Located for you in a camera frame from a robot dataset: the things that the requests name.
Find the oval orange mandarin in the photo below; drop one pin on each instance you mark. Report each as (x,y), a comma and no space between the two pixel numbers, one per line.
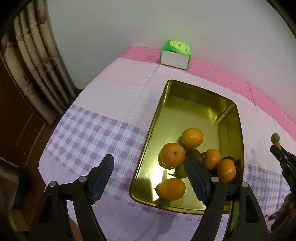
(171,188)

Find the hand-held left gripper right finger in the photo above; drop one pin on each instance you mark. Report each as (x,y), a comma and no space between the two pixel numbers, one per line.
(196,183)

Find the small orange mandarin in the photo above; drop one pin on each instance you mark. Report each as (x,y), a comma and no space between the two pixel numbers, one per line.
(192,138)
(212,158)
(172,154)
(226,170)

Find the dark brown water chestnut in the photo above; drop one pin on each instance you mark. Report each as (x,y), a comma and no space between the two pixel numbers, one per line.
(237,163)
(196,155)

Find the brown wooden cabinet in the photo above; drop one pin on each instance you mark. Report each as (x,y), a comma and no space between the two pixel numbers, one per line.
(18,129)

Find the gold metal tray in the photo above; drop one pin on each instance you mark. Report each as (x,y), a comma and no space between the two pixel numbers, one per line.
(189,104)

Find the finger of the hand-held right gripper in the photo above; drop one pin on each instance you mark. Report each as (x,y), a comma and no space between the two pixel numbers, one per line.
(283,154)
(289,173)

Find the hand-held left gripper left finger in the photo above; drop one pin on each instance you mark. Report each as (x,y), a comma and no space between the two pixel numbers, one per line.
(101,180)

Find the beige patterned curtain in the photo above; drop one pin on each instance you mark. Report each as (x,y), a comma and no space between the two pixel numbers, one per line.
(34,58)

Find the green tissue box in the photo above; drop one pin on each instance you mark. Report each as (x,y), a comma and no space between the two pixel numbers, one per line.
(173,59)

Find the pink and purple checked tablecloth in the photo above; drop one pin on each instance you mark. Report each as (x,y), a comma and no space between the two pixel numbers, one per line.
(111,92)

